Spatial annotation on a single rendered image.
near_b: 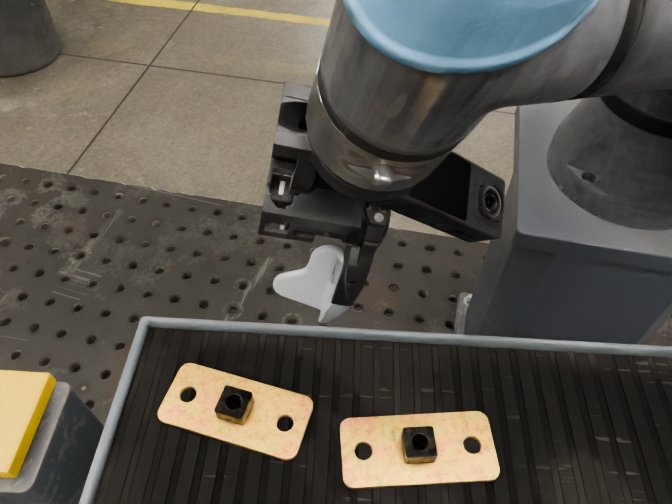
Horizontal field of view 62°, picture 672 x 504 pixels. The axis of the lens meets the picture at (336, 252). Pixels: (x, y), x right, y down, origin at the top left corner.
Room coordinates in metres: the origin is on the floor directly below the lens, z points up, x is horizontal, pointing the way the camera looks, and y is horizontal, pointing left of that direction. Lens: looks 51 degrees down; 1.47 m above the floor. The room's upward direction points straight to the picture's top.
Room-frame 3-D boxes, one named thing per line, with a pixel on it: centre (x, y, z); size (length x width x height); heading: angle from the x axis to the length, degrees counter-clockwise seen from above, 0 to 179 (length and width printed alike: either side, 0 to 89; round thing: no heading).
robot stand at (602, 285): (0.40, -0.28, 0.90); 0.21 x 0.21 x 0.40; 78
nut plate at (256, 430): (0.13, 0.06, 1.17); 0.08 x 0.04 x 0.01; 73
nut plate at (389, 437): (0.11, -0.04, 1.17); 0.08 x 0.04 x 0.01; 93
